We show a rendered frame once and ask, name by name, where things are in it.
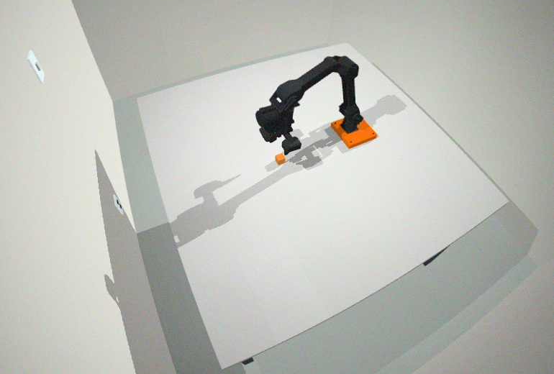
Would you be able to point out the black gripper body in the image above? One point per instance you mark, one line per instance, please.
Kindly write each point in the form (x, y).
(290, 143)

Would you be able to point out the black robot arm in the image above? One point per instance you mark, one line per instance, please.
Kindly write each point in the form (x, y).
(291, 92)

